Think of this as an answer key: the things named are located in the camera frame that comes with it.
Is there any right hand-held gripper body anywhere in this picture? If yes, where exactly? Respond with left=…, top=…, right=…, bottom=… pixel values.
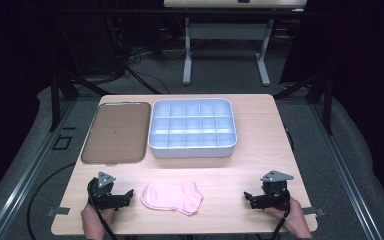
left=260, top=169, right=295, bottom=211

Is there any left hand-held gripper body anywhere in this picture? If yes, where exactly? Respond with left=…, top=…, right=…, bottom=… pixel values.
left=87, top=171, right=124, bottom=211

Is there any pink sock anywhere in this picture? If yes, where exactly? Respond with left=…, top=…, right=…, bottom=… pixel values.
left=140, top=181, right=205, bottom=217

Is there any person's left hand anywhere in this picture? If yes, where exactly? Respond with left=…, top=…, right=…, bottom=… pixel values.
left=80, top=202, right=116, bottom=240

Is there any person's right hand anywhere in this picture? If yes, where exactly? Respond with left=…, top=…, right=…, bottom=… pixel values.
left=264, top=196, right=313, bottom=240

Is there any brown rectangular tray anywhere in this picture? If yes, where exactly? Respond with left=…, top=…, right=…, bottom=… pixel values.
left=80, top=101, right=152, bottom=165

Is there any white divided storage box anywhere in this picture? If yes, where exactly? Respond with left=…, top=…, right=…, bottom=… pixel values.
left=147, top=97, right=238, bottom=159

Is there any black metal stand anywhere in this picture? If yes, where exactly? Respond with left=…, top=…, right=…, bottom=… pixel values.
left=48, top=66, right=114, bottom=133
left=273, top=69, right=335, bottom=136

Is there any desk with white legs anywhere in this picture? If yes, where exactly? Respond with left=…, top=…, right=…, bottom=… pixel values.
left=163, top=0, right=309, bottom=87

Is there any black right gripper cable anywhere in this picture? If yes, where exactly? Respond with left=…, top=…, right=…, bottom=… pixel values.
left=269, top=189, right=292, bottom=240

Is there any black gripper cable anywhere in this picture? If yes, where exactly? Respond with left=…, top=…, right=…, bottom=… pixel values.
left=269, top=189, right=292, bottom=240
left=88, top=178, right=118, bottom=240

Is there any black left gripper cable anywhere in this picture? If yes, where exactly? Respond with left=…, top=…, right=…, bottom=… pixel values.
left=88, top=178, right=118, bottom=240

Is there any grey metal table bracket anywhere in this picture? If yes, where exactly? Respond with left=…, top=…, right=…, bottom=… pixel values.
left=300, top=206, right=327, bottom=217
left=45, top=206, right=71, bottom=217

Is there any black floor cable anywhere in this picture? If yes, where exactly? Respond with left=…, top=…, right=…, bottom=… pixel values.
left=26, top=162, right=78, bottom=240

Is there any aluminium floor rail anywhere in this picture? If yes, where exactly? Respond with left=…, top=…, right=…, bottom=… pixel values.
left=0, top=99, right=78, bottom=240
left=309, top=99, right=384, bottom=240

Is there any bundle of background cables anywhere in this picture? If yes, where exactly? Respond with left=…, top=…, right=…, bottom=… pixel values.
left=103, top=16, right=188, bottom=95

